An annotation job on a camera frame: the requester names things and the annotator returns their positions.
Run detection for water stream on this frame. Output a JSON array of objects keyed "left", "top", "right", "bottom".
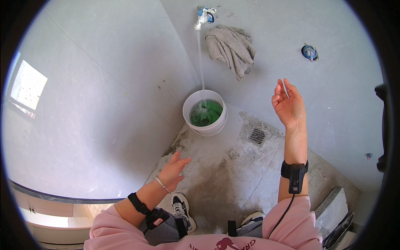
[{"left": 196, "top": 30, "right": 207, "bottom": 105}]

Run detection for white wall tap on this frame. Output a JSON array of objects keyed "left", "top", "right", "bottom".
[{"left": 194, "top": 6, "right": 217, "bottom": 31}]

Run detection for person's body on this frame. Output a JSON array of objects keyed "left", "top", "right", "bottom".
[{"left": 83, "top": 195, "right": 323, "bottom": 250}]

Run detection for blue wall pipe outlet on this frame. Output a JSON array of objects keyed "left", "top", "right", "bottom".
[{"left": 301, "top": 44, "right": 319, "bottom": 62}]

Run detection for person's right hand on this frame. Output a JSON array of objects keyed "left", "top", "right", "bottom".
[{"left": 271, "top": 78, "right": 307, "bottom": 130}]

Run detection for black wrist band cable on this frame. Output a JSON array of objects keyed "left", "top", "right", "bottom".
[{"left": 268, "top": 193, "right": 296, "bottom": 240}]

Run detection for grey concrete slab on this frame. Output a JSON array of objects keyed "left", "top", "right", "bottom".
[{"left": 314, "top": 186, "right": 349, "bottom": 239}]

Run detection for white plastic bucket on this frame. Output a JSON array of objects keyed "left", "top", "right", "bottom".
[{"left": 182, "top": 90, "right": 228, "bottom": 137}]

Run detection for green cloth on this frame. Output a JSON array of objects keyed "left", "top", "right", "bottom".
[{"left": 190, "top": 100, "right": 224, "bottom": 127}]

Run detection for grey towel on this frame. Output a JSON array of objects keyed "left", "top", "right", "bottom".
[{"left": 204, "top": 25, "right": 256, "bottom": 81}]

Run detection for metal floor drain grate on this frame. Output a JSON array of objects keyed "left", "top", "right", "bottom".
[{"left": 248, "top": 127, "right": 267, "bottom": 147}]

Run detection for silver bracelet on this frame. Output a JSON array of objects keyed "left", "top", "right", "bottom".
[{"left": 155, "top": 175, "right": 172, "bottom": 194}]

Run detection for black dusty board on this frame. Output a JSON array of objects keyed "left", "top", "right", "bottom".
[{"left": 322, "top": 211, "right": 355, "bottom": 250}]

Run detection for black wrist band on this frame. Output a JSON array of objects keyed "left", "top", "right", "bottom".
[
  {"left": 281, "top": 160, "right": 309, "bottom": 195},
  {"left": 127, "top": 192, "right": 171, "bottom": 235}
]

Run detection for bright window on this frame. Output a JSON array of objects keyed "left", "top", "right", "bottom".
[{"left": 9, "top": 51, "right": 49, "bottom": 119}]

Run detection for person's legs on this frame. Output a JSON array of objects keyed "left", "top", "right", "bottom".
[{"left": 139, "top": 192, "right": 266, "bottom": 246}]

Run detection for person's left hand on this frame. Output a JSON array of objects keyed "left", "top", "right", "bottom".
[{"left": 158, "top": 151, "right": 192, "bottom": 192}]

